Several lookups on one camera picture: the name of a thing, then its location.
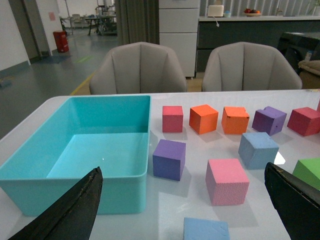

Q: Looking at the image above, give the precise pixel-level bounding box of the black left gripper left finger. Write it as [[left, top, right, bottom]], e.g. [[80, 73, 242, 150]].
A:
[[10, 167, 103, 240]]

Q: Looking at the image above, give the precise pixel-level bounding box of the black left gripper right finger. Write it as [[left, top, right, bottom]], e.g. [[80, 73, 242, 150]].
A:
[[264, 162, 320, 240]]

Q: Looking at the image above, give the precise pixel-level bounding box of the light blue foam cube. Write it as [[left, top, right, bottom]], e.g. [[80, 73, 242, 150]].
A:
[[238, 132, 279, 170], [183, 217, 230, 240]]

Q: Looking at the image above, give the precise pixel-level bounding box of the green foam block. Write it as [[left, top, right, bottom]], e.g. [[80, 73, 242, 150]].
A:
[[292, 158, 320, 190]]

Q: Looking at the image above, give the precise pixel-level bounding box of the pink foam cube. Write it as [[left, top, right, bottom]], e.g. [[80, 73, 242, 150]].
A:
[[205, 158, 250, 206]]

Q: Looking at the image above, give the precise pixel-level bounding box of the teal plastic bin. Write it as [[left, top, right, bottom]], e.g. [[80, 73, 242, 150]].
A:
[[0, 95, 151, 216]]

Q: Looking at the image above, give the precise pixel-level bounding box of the dark red foam cube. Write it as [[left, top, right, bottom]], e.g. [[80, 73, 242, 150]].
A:
[[287, 107, 320, 137]]

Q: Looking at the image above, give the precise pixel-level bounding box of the notched purple foam cube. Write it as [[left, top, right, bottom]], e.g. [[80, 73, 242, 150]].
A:
[[252, 106, 287, 136]]

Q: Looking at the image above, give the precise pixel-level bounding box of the chipped orange foam cube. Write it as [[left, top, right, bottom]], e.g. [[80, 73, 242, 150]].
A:
[[221, 106, 250, 135]]

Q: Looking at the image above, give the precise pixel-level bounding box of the beige cushion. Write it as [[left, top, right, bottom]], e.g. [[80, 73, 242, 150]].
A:
[[298, 60, 320, 76]]

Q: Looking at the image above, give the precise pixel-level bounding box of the right beige chair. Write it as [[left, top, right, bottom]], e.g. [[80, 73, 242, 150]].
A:
[[202, 42, 303, 92]]

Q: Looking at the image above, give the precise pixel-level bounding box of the beige chair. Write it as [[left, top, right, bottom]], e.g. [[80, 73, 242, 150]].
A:
[[89, 42, 187, 95], [202, 42, 303, 92]]

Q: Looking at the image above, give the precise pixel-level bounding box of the black armchair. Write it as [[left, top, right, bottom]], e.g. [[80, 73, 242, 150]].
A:
[[277, 32, 320, 75]]

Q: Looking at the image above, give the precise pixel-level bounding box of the left beige chair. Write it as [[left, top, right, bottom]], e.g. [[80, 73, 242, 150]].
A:
[[89, 42, 187, 95]]

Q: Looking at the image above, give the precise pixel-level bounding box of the dark grey counter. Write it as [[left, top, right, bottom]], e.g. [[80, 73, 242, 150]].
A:
[[195, 16, 320, 73]]

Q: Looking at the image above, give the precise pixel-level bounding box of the background work table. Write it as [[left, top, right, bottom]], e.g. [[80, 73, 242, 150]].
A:
[[85, 14, 118, 36]]

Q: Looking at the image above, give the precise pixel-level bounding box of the fruit bowl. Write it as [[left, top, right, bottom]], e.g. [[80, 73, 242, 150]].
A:
[[243, 8, 262, 17]]

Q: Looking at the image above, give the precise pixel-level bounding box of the small teal cup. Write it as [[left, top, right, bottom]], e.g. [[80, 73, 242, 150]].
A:
[[223, 10, 232, 18]]

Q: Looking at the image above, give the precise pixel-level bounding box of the grey curtain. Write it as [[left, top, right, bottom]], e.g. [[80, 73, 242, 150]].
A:
[[115, 0, 160, 46]]

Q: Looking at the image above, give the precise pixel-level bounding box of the white toaster appliance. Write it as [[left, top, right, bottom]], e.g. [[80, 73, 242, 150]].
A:
[[207, 4, 224, 18]]

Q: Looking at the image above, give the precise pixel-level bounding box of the white drawer cabinet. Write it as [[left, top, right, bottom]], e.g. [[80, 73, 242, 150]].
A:
[[158, 0, 200, 78]]

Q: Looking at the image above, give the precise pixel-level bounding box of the pink wall sign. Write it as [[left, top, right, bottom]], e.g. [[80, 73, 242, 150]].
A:
[[48, 12, 56, 21]]

